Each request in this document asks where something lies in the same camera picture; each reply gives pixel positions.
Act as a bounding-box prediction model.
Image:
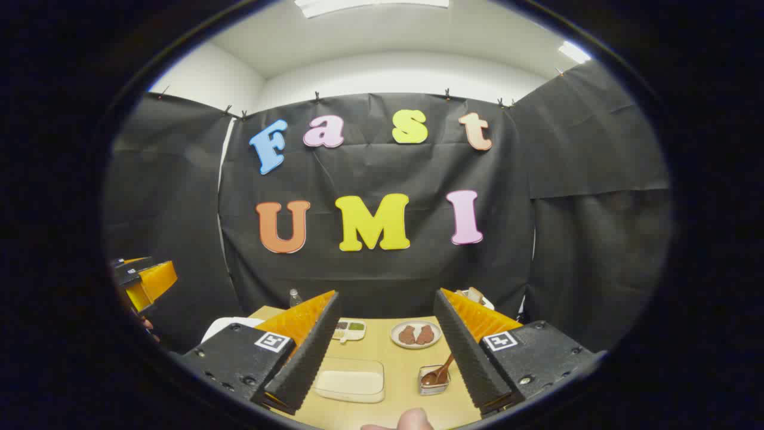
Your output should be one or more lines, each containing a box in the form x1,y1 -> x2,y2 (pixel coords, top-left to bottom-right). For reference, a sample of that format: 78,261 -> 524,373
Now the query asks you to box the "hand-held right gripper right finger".
433,288 -> 603,419

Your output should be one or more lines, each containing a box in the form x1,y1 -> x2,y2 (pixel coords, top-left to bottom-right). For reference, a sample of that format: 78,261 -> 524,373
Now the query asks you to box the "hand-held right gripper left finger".
178,290 -> 342,416

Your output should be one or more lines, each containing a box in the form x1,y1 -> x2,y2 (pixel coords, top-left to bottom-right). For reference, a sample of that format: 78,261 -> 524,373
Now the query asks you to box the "brown wooden spoon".
421,354 -> 455,387

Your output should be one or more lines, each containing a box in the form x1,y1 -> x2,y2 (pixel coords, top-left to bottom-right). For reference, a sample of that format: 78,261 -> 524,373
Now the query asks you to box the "clear box of rice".
313,357 -> 386,404

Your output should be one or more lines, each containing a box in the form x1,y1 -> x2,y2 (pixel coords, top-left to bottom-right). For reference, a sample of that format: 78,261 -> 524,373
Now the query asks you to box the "metal wire chopstick holder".
418,364 -> 452,397

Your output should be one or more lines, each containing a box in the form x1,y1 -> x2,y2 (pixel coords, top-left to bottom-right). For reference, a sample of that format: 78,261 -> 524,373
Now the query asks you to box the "white rice cooker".
202,316 -> 266,345

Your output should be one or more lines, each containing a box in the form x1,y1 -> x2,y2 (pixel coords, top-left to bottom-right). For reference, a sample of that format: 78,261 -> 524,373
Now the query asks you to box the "white divided condiment dish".
332,320 -> 367,345

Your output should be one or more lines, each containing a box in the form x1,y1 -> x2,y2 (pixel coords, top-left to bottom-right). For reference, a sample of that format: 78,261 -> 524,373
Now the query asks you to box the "white round plate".
390,320 -> 443,350

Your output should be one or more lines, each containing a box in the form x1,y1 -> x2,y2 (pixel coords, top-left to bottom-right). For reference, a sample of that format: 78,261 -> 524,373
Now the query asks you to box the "white toaster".
457,288 -> 496,311

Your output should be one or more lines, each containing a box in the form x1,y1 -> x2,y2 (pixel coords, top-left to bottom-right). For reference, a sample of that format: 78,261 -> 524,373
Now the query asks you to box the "black backdrop cloth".
104,60 -> 674,353

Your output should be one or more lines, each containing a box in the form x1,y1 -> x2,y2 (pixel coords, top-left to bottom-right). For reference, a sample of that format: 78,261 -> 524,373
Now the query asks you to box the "ceiling light panel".
295,0 -> 449,19
557,41 -> 592,65

